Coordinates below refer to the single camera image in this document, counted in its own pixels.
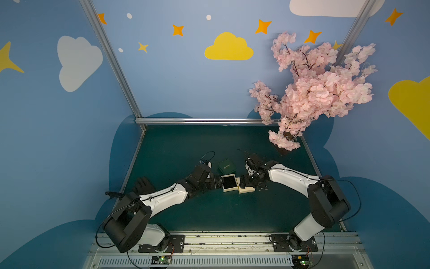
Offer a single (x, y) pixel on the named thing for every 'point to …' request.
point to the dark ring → (265, 188)
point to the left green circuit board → (160, 260)
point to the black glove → (143, 185)
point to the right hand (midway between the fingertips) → (248, 183)
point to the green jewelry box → (227, 167)
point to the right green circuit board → (300, 261)
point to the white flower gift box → (242, 190)
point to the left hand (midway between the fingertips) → (222, 181)
